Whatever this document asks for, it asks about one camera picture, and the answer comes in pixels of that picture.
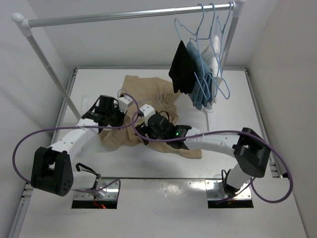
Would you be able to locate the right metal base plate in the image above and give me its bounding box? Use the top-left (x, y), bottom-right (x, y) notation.
top-left (205, 179), bottom-right (252, 201)

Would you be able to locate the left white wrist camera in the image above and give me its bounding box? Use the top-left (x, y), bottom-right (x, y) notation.
top-left (117, 96), bottom-right (133, 114)

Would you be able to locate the metal base plate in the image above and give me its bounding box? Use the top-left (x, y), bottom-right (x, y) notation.
top-left (73, 177), bottom-right (121, 201)
top-left (205, 179), bottom-right (252, 201)

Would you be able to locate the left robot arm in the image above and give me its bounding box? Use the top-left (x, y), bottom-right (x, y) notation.
top-left (31, 95), bottom-right (133, 196)

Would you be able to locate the black garment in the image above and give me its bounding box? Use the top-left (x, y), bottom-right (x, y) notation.
top-left (168, 41), bottom-right (197, 94)

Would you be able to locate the beige t shirt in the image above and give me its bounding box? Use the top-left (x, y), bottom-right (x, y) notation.
top-left (100, 75), bottom-right (202, 159)

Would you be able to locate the blue hanger with white garment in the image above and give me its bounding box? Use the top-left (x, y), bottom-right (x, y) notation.
top-left (210, 1), bottom-right (235, 99)

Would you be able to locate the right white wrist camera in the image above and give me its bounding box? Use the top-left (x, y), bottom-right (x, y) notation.
top-left (140, 104), bottom-right (156, 125)

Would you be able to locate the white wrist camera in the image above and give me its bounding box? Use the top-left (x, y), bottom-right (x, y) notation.
top-left (140, 104), bottom-right (156, 125)
top-left (117, 96), bottom-right (133, 114)

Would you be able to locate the white clothes rack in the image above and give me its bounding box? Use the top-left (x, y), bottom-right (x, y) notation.
top-left (11, 0), bottom-right (245, 119)

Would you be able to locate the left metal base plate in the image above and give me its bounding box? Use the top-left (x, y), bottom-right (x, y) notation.
top-left (73, 177), bottom-right (121, 201)

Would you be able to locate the light blue plastic hanger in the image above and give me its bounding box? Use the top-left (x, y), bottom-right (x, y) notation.
top-left (117, 88), bottom-right (162, 104)

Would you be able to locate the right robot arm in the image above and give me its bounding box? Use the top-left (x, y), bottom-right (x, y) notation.
top-left (133, 113), bottom-right (271, 197)

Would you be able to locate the light blue garment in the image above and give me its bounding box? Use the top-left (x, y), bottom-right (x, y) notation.
top-left (186, 42), bottom-right (212, 110)

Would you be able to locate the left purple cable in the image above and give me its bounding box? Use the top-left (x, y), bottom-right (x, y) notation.
top-left (12, 93), bottom-right (142, 196)

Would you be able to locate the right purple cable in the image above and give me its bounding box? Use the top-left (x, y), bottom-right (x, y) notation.
top-left (130, 111), bottom-right (295, 204)

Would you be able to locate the purple cable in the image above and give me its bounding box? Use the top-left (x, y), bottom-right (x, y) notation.
top-left (12, 93), bottom-right (142, 196)
top-left (130, 111), bottom-right (295, 204)

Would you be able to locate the white checked garment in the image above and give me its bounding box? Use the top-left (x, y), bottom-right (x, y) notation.
top-left (201, 35), bottom-right (222, 103)

